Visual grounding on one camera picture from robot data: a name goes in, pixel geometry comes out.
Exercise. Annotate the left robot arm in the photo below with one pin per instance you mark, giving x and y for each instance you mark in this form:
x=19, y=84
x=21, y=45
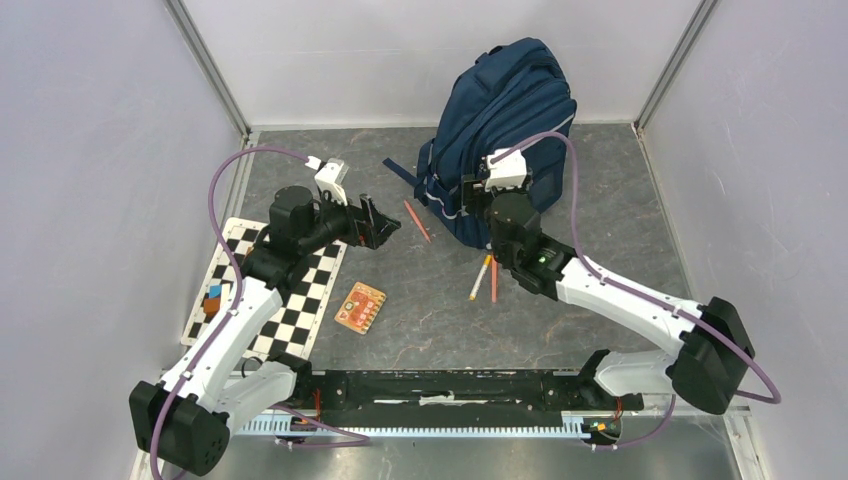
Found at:
x=189, y=416

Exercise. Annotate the aluminium frame rail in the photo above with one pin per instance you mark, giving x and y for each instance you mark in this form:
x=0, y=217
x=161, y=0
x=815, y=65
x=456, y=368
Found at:
x=589, y=427

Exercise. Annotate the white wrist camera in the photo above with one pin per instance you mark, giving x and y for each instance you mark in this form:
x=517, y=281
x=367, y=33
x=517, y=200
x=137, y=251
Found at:
x=507, y=170
x=329, y=176

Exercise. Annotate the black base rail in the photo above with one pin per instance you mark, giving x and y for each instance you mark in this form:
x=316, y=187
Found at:
x=452, y=398

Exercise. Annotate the yellow white marker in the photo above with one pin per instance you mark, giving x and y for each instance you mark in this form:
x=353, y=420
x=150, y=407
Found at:
x=479, y=278

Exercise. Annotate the colourful blocks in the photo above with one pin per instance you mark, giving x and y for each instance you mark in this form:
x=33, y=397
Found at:
x=214, y=298

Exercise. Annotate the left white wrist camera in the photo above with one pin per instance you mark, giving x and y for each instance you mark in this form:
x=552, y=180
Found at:
x=329, y=176

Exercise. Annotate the orange pencil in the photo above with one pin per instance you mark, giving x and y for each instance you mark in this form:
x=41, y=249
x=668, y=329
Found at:
x=417, y=221
x=493, y=278

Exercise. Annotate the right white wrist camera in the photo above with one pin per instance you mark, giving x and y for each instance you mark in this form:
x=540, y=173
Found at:
x=507, y=170

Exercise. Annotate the orange card pack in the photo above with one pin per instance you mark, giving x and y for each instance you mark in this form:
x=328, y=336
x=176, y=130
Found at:
x=360, y=308

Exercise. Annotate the navy blue backpack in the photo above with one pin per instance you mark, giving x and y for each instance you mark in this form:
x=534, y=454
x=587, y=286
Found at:
x=511, y=93

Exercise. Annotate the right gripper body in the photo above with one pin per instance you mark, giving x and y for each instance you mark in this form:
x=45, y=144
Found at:
x=475, y=188

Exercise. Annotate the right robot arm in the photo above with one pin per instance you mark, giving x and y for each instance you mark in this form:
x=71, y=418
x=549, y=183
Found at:
x=703, y=350

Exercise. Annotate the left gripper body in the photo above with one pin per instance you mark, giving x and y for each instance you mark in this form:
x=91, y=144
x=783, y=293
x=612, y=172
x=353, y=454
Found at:
x=339, y=223

